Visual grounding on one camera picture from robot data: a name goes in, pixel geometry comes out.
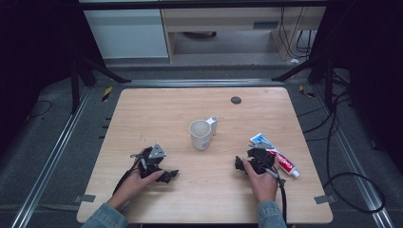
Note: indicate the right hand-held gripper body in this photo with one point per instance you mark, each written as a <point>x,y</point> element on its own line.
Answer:
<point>261,158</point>

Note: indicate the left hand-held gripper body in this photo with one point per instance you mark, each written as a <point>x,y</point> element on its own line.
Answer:
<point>151,164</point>

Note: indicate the toothpaste tube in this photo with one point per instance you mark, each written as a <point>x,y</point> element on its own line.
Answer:
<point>285,163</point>

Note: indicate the white cup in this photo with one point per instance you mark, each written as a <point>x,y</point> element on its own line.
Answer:
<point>200,136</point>

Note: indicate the person's left hand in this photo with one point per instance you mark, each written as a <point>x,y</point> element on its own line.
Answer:
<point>134,185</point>

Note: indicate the person's right hand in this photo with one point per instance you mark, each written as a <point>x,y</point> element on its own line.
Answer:
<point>264,186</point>

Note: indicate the round table grommet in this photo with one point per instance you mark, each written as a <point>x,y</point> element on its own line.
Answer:
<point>236,100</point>

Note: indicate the grey tape piece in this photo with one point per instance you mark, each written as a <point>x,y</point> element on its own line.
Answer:
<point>324,199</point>
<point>85,198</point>

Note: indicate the yellow black tape strip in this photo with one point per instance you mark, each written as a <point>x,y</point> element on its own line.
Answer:
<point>107,93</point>
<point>305,91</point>

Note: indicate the black metal stand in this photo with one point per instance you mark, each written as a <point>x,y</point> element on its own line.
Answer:
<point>75,85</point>
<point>329,82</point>

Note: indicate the white cabinet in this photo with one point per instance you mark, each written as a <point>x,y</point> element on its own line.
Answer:
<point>126,34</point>

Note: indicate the black curtain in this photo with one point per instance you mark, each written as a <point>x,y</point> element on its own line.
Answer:
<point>34,47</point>
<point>374,63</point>

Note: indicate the metal floor rail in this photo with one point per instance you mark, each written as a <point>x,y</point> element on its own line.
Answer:
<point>355,164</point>
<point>202,83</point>
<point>47,164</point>

